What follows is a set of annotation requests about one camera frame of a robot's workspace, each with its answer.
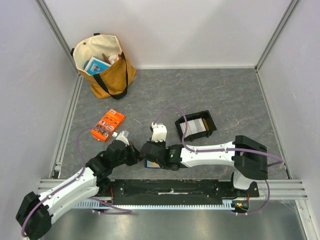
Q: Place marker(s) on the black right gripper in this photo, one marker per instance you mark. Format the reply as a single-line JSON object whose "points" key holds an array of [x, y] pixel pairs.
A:
{"points": [[149, 152]]}

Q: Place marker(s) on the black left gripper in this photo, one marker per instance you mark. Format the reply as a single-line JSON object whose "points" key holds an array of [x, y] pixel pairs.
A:
{"points": [[134, 153]]}

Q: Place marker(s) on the black leather card holder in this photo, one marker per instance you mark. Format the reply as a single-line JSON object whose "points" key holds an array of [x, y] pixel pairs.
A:
{"points": [[151, 165]]}

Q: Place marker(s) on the black plastic card tray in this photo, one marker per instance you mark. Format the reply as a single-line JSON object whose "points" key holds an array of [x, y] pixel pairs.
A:
{"points": [[180, 125]]}

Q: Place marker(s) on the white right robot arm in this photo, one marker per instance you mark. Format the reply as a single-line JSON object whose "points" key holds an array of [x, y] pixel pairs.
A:
{"points": [[246, 155]]}

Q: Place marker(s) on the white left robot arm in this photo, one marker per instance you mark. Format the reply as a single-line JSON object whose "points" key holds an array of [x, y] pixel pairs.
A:
{"points": [[38, 212]]}

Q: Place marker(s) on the white credit card stack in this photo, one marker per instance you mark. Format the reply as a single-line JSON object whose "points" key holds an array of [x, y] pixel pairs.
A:
{"points": [[195, 126]]}

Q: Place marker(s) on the orange printed box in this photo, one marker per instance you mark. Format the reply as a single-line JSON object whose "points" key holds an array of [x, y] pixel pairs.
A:
{"points": [[107, 125]]}

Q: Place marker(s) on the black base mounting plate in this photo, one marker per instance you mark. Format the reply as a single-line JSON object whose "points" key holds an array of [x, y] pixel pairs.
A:
{"points": [[222, 189]]}

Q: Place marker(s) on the blue book in bag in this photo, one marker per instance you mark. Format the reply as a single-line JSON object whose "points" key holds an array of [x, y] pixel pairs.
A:
{"points": [[95, 66]]}

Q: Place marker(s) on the mustard tote bag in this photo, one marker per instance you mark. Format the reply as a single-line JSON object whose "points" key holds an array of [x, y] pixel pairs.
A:
{"points": [[115, 80]]}

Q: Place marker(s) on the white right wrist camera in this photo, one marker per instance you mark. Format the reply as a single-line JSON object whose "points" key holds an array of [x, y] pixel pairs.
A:
{"points": [[159, 132]]}

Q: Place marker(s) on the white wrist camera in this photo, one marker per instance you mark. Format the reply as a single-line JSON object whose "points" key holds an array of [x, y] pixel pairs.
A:
{"points": [[122, 136], [159, 132]]}

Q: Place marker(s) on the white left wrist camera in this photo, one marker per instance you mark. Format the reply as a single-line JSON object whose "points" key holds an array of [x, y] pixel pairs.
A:
{"points": [[122, 136]]}

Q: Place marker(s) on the grey slotted cable duct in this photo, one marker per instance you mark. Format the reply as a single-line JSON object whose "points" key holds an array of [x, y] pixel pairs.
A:
{"points": [[93, 204]]}

